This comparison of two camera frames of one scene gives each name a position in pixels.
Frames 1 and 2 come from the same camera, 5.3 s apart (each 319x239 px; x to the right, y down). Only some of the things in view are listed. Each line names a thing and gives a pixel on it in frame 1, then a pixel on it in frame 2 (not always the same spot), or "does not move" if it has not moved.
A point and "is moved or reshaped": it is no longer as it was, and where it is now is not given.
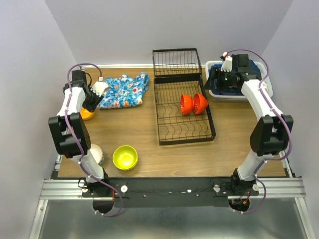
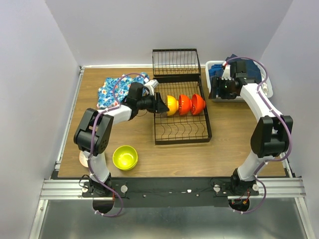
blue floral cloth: x=124 y=91 does not move
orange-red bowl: x=187 y=104 is moved or reshaped
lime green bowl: x=124 y=157 does not move
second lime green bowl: x=125 y=164 does not move
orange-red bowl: x=200 y=104 is moved or reshaped
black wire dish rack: x=184 y=113 does not move
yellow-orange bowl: x=85 y=114 is moved or reshaped
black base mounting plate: x=174 y=192 does not move
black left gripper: x=92 y=106 -> x=157 y=106
